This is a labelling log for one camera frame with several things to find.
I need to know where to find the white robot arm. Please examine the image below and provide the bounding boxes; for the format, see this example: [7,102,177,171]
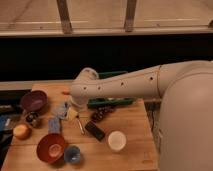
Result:
[70,60,213,171]

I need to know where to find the grey blue cloth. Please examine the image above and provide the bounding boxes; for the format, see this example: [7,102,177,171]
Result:
[53,102,70,119]

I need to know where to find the black remote control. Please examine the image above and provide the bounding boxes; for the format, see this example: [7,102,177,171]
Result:
[85,121,105,141]

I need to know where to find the dark purple grapes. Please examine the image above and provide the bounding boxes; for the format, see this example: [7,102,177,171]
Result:
[90,106,115,122]

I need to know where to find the wooden table board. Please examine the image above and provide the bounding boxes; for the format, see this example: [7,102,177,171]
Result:
[1,83,158,171]

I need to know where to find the green plastic bin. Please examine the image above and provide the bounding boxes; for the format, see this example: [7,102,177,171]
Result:
[87,71,134,109]

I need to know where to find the purple bowl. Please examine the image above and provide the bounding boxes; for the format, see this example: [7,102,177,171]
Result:
[20,90,47,112]

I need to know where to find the red orange bowl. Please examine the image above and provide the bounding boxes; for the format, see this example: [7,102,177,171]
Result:
[36,133,67,164]

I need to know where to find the small dark metal cup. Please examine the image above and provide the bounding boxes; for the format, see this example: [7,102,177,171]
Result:
[26,113,41,127]

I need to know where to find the small blue cup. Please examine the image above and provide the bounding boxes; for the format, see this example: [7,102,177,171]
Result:
[64,145,81,164]

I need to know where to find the white cup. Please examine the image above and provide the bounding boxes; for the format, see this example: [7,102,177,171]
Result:
[107,131,127,152]

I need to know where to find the orange apple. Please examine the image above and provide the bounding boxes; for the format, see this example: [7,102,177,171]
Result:
[13,124,31,139]

